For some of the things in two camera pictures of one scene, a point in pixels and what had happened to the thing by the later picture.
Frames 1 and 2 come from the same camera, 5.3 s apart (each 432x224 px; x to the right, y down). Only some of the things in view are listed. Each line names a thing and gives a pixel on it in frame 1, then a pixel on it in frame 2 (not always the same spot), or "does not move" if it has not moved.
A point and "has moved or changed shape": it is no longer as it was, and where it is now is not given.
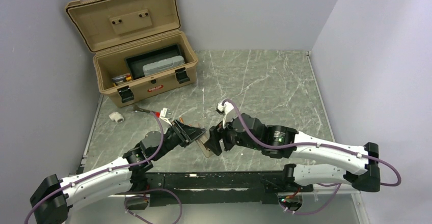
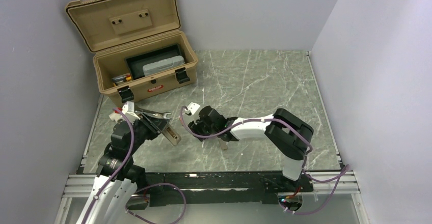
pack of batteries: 122,78 does not move
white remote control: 201,141 has moved or changed shape
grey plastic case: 163,64 does not move
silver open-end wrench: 136,109 does not move
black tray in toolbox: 135,63 does not move
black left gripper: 185,133 to 155,125
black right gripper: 214,142 to 196,128
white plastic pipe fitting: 117,116 does not move
